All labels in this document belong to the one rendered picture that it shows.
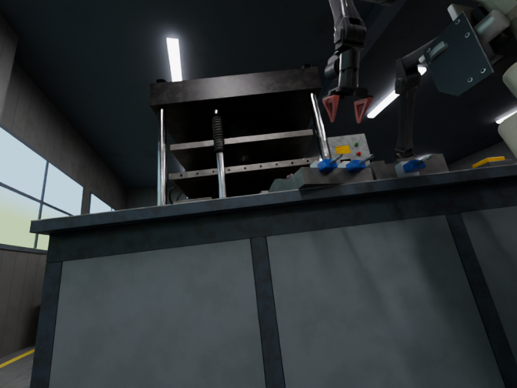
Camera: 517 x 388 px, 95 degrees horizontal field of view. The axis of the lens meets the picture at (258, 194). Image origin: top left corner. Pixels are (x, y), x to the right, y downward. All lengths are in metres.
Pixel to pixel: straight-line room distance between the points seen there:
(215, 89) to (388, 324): 1.75
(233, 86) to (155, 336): 1.66
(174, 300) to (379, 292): 0.61
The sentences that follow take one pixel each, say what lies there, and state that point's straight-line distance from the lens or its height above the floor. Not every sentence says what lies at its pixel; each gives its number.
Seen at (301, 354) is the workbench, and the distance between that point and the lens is 0.81.
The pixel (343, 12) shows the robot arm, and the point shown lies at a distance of 0.92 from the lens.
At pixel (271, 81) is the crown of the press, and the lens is 2.00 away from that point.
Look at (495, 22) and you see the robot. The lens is 0.72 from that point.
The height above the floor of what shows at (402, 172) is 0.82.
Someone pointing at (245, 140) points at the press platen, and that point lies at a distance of 1.86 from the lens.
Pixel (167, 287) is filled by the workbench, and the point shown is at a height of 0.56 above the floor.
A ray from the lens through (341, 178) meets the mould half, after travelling 0.79.
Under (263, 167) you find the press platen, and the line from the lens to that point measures 1.72.
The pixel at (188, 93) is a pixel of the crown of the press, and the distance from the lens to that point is 2.00.
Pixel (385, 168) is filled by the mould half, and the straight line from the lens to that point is 0.95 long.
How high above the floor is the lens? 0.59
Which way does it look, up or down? 17 degrees up
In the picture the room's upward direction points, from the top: 7 degrees counter-clockwise
